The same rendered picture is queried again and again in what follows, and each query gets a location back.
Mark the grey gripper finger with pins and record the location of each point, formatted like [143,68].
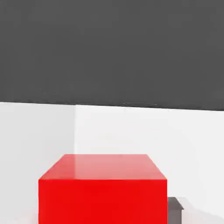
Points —
[174,214]

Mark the small red cube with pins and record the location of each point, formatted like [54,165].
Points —
[102,201]

